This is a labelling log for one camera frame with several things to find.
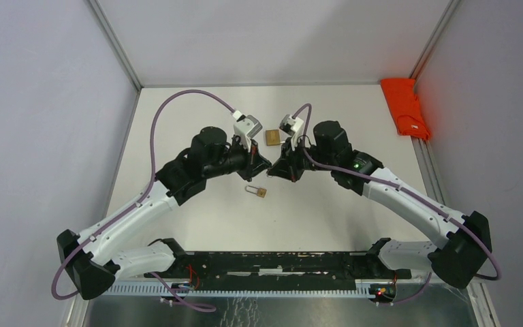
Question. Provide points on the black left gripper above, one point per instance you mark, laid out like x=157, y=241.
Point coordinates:
x=251, y=159

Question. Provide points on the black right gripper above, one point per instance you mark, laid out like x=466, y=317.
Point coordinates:
x=287, y=161

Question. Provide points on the small brass padlock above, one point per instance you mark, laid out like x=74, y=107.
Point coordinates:
x=258, y=191

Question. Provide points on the large brass padlock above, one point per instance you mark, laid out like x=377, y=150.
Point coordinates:
x=273, y=137

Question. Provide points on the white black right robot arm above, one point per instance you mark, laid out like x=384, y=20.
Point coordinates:
x=459, y=248

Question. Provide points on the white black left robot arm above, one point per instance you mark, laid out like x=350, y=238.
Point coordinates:
x=93, y=258

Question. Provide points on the orange folded cloth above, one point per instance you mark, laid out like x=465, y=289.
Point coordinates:
x=405, y=107

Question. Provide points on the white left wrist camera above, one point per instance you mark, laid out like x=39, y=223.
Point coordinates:
x=246, y=128

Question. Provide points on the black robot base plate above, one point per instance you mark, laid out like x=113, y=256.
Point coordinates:
x=279, y=271

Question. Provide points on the left aluminium frame rail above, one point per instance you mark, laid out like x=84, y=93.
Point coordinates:
x=116, y=46

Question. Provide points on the aluminium corner frame rail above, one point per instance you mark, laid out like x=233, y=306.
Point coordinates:
x=434, y=39

